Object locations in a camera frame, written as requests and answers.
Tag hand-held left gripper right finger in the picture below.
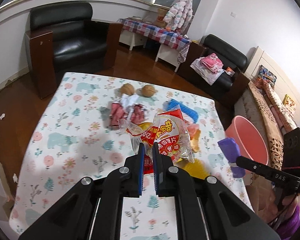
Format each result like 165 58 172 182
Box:
152 144 282 240

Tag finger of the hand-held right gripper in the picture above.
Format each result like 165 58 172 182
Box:
236 156 265 175

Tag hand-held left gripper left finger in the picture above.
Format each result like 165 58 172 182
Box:
19 143 145 240

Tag purple scrub pad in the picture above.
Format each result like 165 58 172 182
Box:
217 137 245 179

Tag pink plastic bucket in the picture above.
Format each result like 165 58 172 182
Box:
224 116 270 167

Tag red and clear snack packet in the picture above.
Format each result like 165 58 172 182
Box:
118 105 195 175

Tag brown floral blanket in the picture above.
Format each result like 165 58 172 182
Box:
247 80 298 172

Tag yellow patterned cushion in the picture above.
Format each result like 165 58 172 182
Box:
282 94 297 117

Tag pink dotted quilt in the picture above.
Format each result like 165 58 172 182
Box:
262 81 298 132

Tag pink crumpled wrapper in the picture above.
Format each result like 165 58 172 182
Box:
111 102 150 128

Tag blue scrub pad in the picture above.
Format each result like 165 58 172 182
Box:
165 99 199 124

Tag brown walnut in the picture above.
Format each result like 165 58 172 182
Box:
120 83 135 96
141 84 156 97

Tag colourful printed pillow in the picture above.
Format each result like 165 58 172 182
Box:
256 65 278 87

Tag floral tablecloth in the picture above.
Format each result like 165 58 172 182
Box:
9 72 255 240

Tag white bed headboard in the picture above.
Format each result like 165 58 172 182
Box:
244 46 300 117

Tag pale printed cloth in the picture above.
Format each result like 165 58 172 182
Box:
190 58 225 86

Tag pink printed blanket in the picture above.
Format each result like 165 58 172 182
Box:
199 53 224 73

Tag white side cabinet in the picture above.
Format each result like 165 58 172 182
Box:
119 29 150 51
155 42 183 72

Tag black leather armchair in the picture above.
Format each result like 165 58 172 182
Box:
177 34 250 108
25 1 123 99

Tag checked tablecloth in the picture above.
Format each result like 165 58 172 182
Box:
118 18 192 64

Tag open cardboard carton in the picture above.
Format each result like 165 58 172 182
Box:
0 156 16 221

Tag cardboard box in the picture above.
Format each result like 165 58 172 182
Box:
152 7 171 28

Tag white printed padded jacket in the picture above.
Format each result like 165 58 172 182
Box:
163 0 193 31

